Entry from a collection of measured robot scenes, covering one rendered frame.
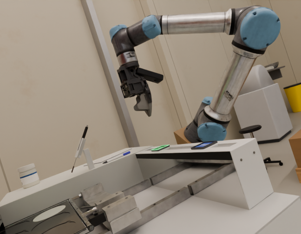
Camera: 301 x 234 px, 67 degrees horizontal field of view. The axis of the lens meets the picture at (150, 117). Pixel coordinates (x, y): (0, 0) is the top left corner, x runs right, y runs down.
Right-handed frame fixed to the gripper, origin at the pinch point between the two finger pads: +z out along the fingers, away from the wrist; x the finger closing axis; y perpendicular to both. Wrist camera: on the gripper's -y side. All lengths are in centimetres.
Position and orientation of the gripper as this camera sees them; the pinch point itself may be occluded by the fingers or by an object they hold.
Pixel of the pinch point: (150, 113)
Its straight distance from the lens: 88.5
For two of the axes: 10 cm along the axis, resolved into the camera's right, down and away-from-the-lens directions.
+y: -8.4, 2.7, -4.7
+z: 3.2, 9.5, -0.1
